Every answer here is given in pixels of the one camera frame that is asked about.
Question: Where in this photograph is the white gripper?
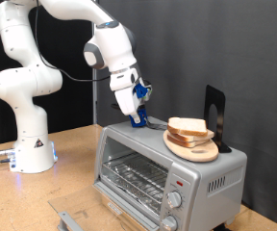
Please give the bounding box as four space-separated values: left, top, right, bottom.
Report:
109 65 146 125

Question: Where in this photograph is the metal spatula with blue block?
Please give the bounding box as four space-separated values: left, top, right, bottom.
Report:
110 103 169 131

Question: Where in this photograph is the round wooden cutting board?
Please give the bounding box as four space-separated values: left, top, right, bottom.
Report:
163 129 220 163

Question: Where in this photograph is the glass oven door with handle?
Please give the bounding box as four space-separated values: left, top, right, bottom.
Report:
47 184 161 231

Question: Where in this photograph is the black camera cable with clips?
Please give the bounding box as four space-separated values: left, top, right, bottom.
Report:
34 0 112 83

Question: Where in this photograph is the black backdrop curtain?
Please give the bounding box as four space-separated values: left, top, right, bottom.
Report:
0 0 94 147

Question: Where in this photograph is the black metal bookend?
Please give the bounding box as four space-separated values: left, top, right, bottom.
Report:
203 84 233 154

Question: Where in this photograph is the metal wire oven rack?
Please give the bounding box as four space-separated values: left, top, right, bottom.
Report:
101 152 169 215

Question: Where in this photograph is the silver toaster oven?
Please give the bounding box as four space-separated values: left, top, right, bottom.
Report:
93 115 248 231

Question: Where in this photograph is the silver oven knob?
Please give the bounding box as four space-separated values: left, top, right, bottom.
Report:
165 191 184 210
160 215 179 231

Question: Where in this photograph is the vertical metal pole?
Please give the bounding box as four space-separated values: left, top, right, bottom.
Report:
90 0 98 125

